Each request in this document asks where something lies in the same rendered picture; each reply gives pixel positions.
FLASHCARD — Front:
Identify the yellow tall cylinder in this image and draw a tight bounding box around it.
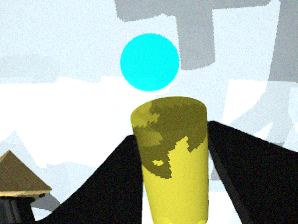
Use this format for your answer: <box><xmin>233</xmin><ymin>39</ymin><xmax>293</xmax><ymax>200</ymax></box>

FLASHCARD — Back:
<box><xmin>130</xmin><ymin>96</ymin><xmax>210</xmax><ymax>224</ymax></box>

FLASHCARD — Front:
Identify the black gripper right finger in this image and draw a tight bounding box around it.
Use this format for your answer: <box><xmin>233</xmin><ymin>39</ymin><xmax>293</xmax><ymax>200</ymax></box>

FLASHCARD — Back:
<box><xmin>208</xmin><ymin>120</ymin><xmax>298</xmax><ymax>224</ymax></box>

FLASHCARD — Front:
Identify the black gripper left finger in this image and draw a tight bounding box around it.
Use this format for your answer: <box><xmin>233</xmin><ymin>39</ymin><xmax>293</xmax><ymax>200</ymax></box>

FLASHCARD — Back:
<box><xmin>16</xmin><ymin>133</ymin><xmax>144</xmax><ymax>224</ymax></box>

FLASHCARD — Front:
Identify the cyan circle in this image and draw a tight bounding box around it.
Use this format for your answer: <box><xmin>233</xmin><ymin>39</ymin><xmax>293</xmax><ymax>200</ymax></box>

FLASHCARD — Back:
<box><xmin>120</xmin><ymin>34</ymin><xmax>178</xmax><ymax>92</ymax></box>

